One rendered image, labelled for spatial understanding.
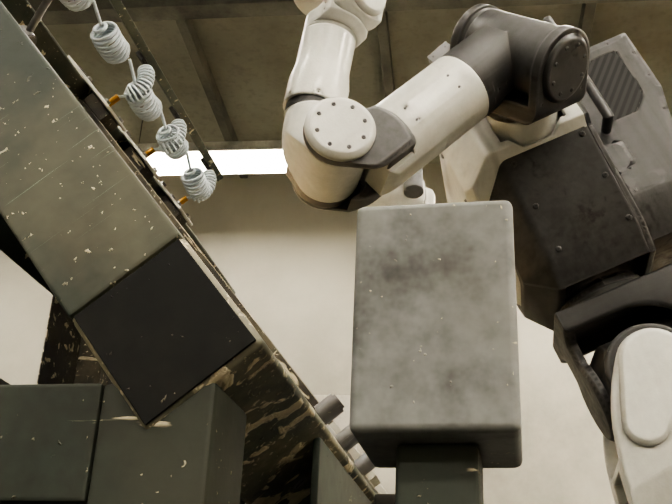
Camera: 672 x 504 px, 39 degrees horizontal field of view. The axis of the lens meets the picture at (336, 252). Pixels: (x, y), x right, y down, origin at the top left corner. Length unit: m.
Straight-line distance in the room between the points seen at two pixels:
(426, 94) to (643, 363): 0.40
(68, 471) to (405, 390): 0.25
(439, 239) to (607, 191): 0.55
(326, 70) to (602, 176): 0.38
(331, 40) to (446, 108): 0.16
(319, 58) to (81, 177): 0.38
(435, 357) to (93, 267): 0.29
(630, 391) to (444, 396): 0.52
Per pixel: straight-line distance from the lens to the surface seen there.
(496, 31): 1.18
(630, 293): 1.23
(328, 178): 1.05
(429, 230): 0.73
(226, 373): 0.72
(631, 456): 1.15
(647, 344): 1.19
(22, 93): 0.91
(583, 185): 1.24
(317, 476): 0.94
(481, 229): 0.72
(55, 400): 0.76
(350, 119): 1.03
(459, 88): 1.11
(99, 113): 2.18
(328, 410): 1.07
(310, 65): 1.10
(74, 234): 0.81
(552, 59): 1.14
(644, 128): 1.31
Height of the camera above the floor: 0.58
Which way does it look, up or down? 25 degrees up
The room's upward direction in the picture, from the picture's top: 3 degrees clockwise
